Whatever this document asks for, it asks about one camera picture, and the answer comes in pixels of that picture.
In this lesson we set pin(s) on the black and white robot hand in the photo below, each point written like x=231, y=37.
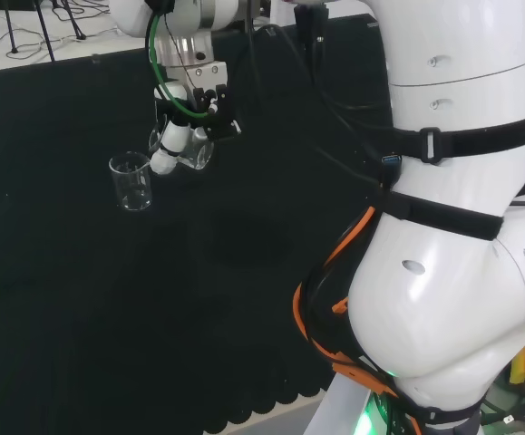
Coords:
x=219, y=122

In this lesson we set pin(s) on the small clear glass beaker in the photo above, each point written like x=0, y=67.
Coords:
x=198, y=154

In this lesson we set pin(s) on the tall clear glass beaker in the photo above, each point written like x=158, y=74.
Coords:
x=133, y=199

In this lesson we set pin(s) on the black tripod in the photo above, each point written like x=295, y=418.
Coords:
x=44, y=31

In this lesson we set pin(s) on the black bench cloth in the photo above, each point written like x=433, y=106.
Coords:
x=85, y=294

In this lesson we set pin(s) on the white wrist camera shell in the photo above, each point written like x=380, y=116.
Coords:
x=171, y=92

